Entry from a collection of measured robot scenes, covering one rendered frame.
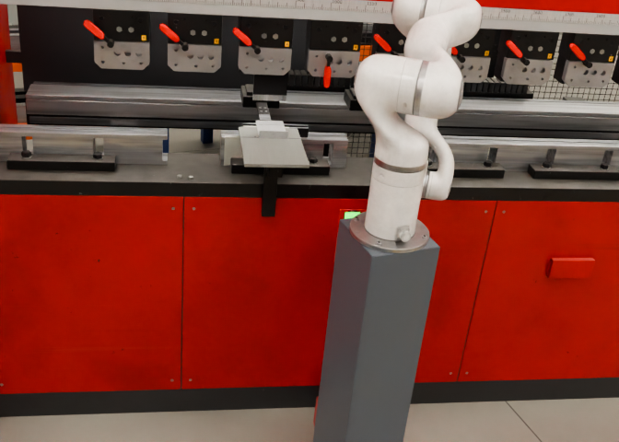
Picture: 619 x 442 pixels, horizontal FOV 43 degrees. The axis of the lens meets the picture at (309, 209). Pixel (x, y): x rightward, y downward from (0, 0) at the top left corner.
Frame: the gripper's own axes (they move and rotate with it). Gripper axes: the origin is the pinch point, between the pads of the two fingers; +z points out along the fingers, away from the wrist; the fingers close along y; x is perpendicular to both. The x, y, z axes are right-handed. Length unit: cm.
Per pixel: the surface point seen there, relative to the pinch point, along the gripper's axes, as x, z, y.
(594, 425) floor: 86, 75, 4
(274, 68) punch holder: -34, -42, -34
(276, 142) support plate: -33.3, -23.1, -23.6
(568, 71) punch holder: 56, -45, -31
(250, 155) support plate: -42, -24, -14
